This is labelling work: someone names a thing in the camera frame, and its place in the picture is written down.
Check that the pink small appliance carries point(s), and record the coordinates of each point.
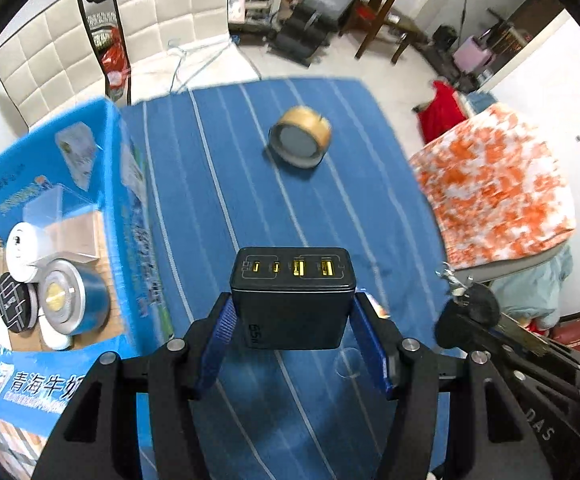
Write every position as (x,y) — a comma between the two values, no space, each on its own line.
(472,56)

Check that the right white padded chair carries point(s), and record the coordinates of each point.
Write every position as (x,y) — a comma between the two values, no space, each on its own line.
(154,30)

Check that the teal blanket pile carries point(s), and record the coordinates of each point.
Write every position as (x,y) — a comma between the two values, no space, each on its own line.
(534,294)

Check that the gold tape roll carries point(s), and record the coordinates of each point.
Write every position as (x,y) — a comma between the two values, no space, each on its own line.
(301,137)

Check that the black weight bench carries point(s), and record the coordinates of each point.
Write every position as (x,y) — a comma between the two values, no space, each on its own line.
(308,28)

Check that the blue milk carton box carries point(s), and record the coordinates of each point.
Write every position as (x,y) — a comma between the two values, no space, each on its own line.
(97,151)

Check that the floral gift bag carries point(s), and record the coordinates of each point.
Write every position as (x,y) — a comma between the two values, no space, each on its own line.
(237,11)

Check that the silver round metal tin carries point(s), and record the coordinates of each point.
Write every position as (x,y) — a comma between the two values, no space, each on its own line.
(73,297)

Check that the black car key bunch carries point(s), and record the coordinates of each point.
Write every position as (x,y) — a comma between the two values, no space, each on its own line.
(474,299)

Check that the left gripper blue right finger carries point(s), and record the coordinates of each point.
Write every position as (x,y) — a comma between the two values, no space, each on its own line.
(371,348)

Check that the red cloth item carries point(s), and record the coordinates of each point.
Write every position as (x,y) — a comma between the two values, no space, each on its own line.
(441,114)

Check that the white earbud case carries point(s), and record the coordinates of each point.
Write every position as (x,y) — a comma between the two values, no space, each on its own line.
(51,338)

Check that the white tin black lid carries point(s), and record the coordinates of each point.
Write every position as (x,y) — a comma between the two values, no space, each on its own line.
(18,304)

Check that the blue striped tablecloth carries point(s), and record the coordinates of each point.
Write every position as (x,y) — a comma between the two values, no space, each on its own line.
(217,187)

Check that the white round labelled tin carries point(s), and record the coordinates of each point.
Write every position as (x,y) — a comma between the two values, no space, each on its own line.
(25,249)

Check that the clear plastic box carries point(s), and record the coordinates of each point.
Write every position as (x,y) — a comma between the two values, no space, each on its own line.
(65,226)

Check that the plaid checkered cloth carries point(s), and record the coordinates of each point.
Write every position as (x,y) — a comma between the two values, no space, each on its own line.
(19,450)

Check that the black usb charger block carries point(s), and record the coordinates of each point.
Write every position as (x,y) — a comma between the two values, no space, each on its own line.
(293,298)

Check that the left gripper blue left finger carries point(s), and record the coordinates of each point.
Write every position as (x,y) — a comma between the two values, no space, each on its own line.
(213,337)

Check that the left white padded chair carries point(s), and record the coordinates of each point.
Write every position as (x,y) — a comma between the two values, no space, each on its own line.
(50,64)

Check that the brown wooden chair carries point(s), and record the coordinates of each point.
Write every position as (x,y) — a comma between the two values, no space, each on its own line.
(372,15)

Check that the white padded chair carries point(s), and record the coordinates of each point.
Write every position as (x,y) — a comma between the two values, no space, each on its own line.
(154,30)
(50,64)

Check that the red plastic bag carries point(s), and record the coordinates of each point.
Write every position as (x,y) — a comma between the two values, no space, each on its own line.
(108,43)

